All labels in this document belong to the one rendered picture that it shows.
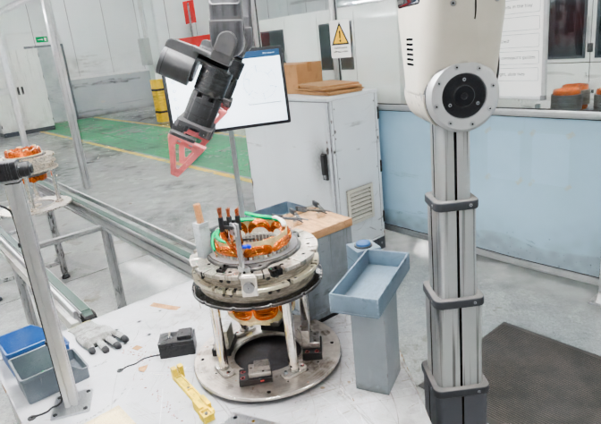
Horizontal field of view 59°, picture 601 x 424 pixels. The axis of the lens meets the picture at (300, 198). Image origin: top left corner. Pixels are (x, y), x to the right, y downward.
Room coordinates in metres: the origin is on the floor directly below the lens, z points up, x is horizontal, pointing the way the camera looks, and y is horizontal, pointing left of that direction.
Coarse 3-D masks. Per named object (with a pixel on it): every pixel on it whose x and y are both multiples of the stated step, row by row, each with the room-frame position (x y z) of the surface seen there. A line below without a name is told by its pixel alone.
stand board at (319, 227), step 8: (304, 216) 1.53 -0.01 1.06; (312, 216) 1.52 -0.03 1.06; (328, 216) 1.50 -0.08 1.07; (336, 216) 1.50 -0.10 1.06; (344, 216) 1.49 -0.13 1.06; (288, 224) 1.48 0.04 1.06; (304, 224) 1.46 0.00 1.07; (312, 224) 1.46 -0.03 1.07; (320, 224) 1.45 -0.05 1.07; (328, 224) 1.44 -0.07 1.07; (336, 224) 1.44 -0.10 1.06; (344, 224) 1.46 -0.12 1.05; (312, 232) 1.39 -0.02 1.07; (320, 232) 1.40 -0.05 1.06; (328, 232) 1.42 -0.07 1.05
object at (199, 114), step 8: (192, 96) 0.97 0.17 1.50; (192, 104) 0.96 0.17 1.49; (200, 104) 0.96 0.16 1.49; (208, 104) 0.96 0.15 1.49; (216, 104) 0.97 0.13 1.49; (184, 112) 0.97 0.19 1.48; (192, 112) 0.96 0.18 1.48; (200, 112) 0.96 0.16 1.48; (208, 112) 0.96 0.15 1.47; (216, 112) 0.98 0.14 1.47; (176, 120) 0.93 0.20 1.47; (184, 120) 0.95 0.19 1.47; (192, 120) 0.96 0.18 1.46; (200, 120) 0.96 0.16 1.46; (208, 120) 0.96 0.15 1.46; (192, 128) 0.93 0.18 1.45; (200, 128) 0.93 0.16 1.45; (208, 128) 0.96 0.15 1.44; (208, 136) 0.94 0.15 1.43
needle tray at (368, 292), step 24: (360, 264) 1.18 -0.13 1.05; (384, 264) 1.21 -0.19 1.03; (408, 264) 1.17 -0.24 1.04; (336, 288) 1.04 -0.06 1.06; (360, 288) 1.10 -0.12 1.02; (384, 288) 1.01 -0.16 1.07; (336, 312) 1.00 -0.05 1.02; (360, 312) 0.98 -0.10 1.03; (384, 312) 1.03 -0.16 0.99; (360, 336) 1.06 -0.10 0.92; (384, 336) 1.03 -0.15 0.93; (360, 360) 1.06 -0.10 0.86; (384, 360) 1.04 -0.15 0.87; (360, 384) 1.06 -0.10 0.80; (384, 384) 1.04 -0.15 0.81
